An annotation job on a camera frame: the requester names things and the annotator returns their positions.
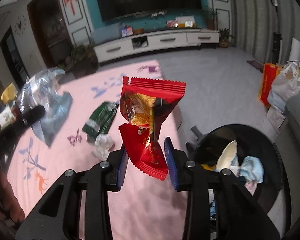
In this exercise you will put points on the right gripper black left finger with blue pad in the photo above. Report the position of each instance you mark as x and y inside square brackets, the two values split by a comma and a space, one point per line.
[56, 215]

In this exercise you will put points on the yellow snack wrapper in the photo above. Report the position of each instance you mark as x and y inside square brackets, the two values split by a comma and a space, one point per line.
[209, 168]

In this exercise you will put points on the red paper shopping bag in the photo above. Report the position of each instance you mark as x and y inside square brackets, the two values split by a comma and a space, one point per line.
[270, 72]

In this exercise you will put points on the clear plastic bag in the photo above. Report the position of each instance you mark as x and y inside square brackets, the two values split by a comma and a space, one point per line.
[41, 89]

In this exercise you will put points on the QR code stand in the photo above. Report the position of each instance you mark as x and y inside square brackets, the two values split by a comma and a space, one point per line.
[127, 31]

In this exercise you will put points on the white TV cabinet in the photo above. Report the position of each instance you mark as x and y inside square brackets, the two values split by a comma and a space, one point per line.
[154, 41]

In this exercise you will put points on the white slipper sole in bin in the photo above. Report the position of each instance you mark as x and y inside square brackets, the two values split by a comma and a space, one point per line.
[228, 157]

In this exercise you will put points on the dark green snack wrapper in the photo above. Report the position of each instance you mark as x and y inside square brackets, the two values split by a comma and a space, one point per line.
[100, 121]

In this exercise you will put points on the large floor plant dark pot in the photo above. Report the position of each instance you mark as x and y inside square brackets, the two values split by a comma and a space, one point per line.
[85, 61]

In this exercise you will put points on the second gripper black arm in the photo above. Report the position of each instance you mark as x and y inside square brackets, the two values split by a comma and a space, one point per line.
[10, 135]

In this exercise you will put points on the potted plant by curtain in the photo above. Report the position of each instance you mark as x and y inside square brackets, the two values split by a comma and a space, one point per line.
[225, 37]

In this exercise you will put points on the white certificate card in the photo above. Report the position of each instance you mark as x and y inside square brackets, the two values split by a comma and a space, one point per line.
[186, 21]

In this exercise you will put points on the black round trash bin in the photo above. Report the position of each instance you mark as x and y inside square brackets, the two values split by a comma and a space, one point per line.
[250, 142]

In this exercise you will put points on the light blue face mask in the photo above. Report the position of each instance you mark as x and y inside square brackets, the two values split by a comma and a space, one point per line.
[252, 169]

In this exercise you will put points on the red snack wrapper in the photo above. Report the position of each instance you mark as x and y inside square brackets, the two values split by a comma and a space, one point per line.
[146, 104]

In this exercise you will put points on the grey sofa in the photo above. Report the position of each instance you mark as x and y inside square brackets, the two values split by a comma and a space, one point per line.
[285, 213]

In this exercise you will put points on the yellow cloth on chair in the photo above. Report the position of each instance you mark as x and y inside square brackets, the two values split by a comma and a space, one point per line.
[9, 94]

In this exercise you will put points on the crumpled white tissue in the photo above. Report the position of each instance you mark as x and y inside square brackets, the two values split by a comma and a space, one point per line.
[103, 145]

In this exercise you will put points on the potted plant on cabinet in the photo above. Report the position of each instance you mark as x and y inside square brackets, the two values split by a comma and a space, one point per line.
[209, 15]

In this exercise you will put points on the black wall clock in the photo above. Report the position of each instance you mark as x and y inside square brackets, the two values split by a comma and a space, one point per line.
[20, 25]

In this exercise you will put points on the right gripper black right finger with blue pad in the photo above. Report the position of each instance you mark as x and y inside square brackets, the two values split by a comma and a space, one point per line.
[238, 215]

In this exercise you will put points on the white plastic bag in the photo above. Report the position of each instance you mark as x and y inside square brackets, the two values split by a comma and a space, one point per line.
[285, 85]

